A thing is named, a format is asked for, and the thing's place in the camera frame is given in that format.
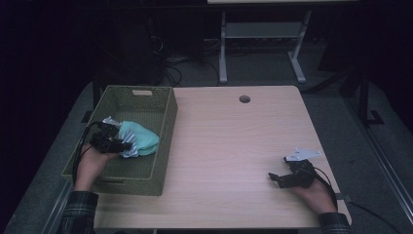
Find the black metal stand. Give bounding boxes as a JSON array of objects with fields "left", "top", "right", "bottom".
[{"left": 356, "top": 66, "right": 386, "bottom": 129}]

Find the person's right hand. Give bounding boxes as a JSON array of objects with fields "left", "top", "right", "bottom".
[{"left": 287, "top": 179, "right": 338, "bottom": 216}]

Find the green woven basket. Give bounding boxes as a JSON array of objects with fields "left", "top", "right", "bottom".
[{"left": 61, "top": 85, "right": 178, "bottom": 197}]

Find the aluminium rail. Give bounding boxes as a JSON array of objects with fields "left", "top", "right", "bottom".
[
  {"left": 41, "top": 180, "right": 76, "bottom": 234},
  {"left": 343, "top": 96, "right": 413, "bottom": 226}
]

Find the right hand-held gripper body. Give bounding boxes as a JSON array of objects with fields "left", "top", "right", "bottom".
[{"left": 283, "top": 148, "right": 322, "bottom": 189}]

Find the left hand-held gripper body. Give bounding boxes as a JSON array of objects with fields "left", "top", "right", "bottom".
[{"left": 90, "top": 116, "right": 125, "bottom": 154}]

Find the thin black floor cable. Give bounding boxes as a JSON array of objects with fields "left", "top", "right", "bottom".
[{"left": 348, "top": 201, "right": 395, "bottom": 234}]

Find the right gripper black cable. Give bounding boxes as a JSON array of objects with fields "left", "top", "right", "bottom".
[{"left": 312, "top": 166, "right": 339, "bottom": 211}]

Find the teal cloth bag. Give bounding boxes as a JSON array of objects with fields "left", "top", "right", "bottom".
[{"left": 117, "top": 120, "right": 161, "bottom": 159}]

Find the person's left hand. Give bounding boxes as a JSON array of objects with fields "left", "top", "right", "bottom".
[{"left": 73, "top": 142, "right": 120, "bottom": 193}]

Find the grey tape strip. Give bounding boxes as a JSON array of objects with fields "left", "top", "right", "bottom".
[{"left": 334, "top": 192, "right": 353, "bottom": 203}]

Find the white metal-frame table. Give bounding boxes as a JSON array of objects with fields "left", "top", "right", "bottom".
[{"left": 206, "top": 0, "right": 358, "bottom": 85}]

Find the tangle of black cables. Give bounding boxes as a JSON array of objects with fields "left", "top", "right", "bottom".
[{"left": 161, "top": 53, "right": 220, "bottom": 88}]

